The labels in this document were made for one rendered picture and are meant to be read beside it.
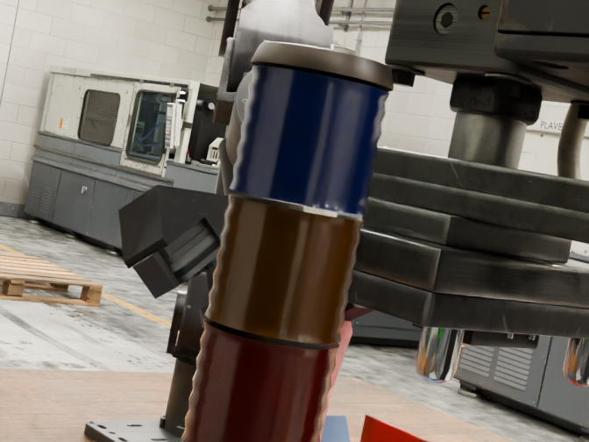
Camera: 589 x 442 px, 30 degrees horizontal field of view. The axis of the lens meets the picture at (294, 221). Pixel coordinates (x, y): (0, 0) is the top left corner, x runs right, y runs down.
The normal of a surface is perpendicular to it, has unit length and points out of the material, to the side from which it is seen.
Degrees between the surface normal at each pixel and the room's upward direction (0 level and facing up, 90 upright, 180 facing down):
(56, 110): 90
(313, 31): 26
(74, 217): 90
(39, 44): 90
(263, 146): 76
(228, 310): 104
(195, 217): 60
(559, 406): 90
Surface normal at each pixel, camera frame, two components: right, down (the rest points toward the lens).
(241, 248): -0.64, 0.16
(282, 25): 0.21, -0.85
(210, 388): -0.64, -0.33
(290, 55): -0.36, -0.35
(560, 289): 0.63, 0.16
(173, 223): 0.64, -0.34
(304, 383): 0.61, -0.09
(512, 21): -0.75, -0.11
